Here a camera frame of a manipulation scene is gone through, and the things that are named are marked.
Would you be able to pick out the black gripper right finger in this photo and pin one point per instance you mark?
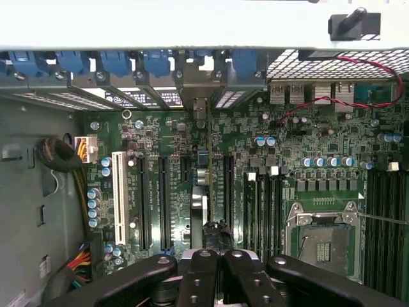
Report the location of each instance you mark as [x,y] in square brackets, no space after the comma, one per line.
[246,281]

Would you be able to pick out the long expansion slot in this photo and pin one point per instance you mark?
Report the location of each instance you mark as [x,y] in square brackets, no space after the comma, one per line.
[164,204]
[145,204]

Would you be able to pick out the black intrusion switch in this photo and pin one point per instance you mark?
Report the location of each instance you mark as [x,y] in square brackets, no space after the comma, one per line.
[318,55]

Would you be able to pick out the grey power supply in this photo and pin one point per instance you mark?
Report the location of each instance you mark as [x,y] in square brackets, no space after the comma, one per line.
[22,208]

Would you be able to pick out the black expansion slot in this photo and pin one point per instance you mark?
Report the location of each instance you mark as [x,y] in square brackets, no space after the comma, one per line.
[229,192]

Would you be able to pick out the metal socket cover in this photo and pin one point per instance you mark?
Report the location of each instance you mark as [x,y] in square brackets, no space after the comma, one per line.
[306,219]

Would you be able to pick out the short expansion slot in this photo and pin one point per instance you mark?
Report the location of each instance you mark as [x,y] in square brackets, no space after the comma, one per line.
[184,169]

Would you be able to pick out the white expansion slot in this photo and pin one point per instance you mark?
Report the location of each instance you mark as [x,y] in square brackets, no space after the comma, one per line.
[119,198]

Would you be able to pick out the black bracket with rod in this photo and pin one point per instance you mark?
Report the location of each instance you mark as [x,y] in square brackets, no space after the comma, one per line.
[348,27]

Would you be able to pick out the black RAM slot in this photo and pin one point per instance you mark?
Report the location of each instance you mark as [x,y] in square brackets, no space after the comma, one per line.
[393,256]
[371,240]
[382,249]

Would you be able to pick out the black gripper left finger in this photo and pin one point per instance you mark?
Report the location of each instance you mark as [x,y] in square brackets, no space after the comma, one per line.
[199,278]

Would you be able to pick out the silver rear port block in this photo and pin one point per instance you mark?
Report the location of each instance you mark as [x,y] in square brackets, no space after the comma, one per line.
[284,92]
[335,94]

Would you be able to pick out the green motherboard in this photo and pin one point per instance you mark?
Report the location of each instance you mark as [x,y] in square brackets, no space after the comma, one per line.
[179,208]

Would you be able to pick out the open black PC case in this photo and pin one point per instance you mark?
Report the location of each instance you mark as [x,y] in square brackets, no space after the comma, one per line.
[32,83]

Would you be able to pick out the blue slot clip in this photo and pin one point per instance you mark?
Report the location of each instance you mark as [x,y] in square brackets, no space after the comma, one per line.
[73,62]
[115,62]
[244,62]
[20,60]
[157,62]

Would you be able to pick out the thin locking lever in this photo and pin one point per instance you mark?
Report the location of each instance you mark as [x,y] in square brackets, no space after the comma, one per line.
[383,219]

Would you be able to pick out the CPU socket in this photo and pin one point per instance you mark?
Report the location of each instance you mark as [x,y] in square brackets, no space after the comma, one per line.
[322,249]

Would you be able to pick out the white power connector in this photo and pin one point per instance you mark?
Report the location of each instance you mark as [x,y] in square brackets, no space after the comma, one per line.
[86,148]

